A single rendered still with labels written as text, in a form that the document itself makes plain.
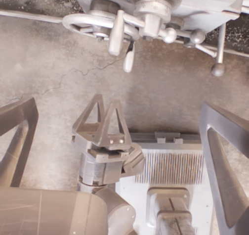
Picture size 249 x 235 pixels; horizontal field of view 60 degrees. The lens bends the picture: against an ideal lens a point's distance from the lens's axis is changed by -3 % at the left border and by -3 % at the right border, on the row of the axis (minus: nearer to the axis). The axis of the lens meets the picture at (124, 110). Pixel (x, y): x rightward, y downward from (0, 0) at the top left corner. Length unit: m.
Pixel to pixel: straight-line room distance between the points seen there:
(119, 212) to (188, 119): 1.06
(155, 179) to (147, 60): 0.66
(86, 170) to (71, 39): 1.04
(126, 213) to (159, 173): 0.78
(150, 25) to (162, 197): 0.88
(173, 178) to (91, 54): 0.81
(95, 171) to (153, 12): 0.29
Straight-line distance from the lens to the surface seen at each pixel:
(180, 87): 1.33
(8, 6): 1.05
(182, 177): 1.17
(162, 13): 0.42
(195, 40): 0.54
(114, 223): 0.37
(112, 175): 0.41
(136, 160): 0.45
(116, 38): 0.38
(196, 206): 1.26
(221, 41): 0.71
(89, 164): 0.39
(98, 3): 0.60
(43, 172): 1.50
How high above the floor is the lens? 1.29
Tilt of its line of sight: 82 degrees down
